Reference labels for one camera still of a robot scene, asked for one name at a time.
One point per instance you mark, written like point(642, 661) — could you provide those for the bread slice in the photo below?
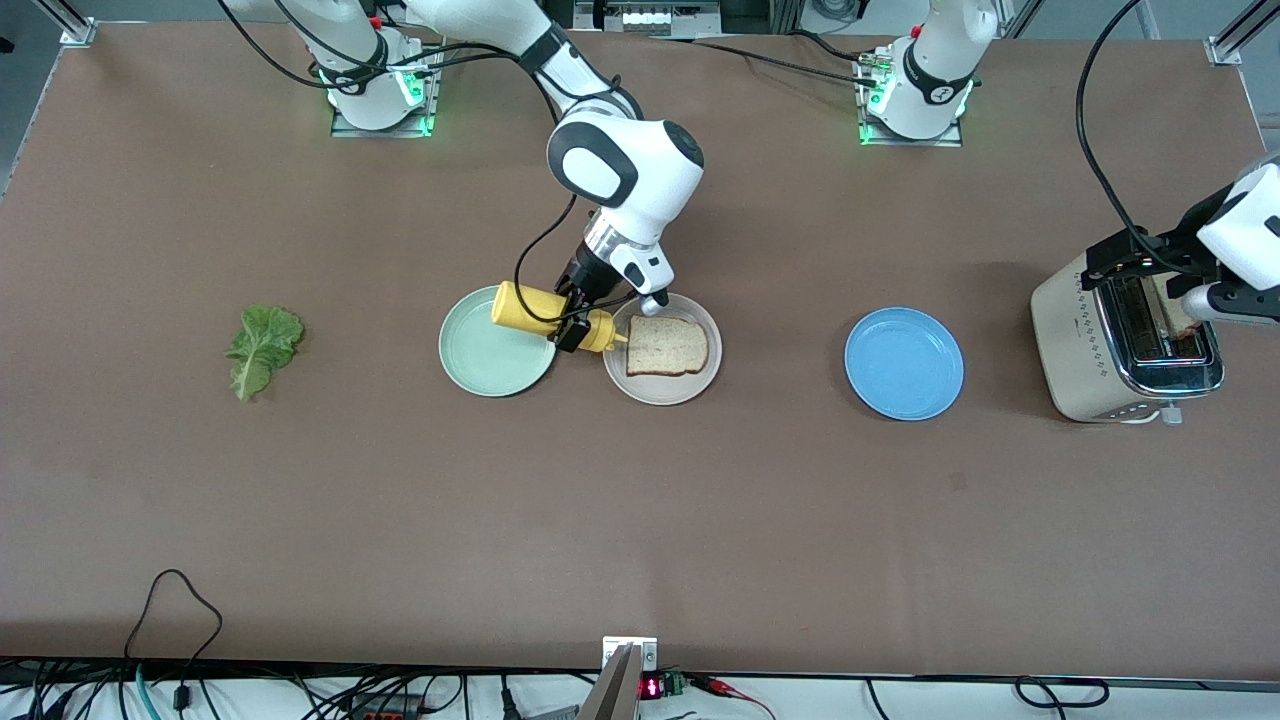
point(1170, 305)
point(665, 347)

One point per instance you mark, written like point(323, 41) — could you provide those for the yellow squeeze sauce bottle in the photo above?
point(520, 308)

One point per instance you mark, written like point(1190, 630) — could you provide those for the green lettuce leaf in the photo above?
point(262, 345)

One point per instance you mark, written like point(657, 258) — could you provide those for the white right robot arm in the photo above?
point(620, 170)

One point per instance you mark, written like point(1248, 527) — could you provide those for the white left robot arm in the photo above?
point(935, 70)

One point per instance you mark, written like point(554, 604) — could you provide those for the mint green plate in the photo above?
point(480, 365)

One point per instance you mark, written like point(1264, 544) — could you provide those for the beige plate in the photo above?
point(660, 392)

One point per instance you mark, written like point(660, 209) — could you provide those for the blue plate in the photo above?
point(905, 365)

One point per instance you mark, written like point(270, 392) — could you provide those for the beige chrome toaster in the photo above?
point(1070, 340)

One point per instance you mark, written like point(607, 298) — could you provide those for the white lit electronics box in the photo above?
point(645, 18)

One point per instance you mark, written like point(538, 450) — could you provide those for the red digit display module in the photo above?
point(652, 687)

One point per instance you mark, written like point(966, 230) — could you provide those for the aluminium frame corner post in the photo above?
point(1225, 48)
point(78, 28)

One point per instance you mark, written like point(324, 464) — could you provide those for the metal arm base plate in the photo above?
point(436, 80)
point(910, 142)

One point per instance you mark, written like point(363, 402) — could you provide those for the metal mounting bracket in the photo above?
point(630, 650)

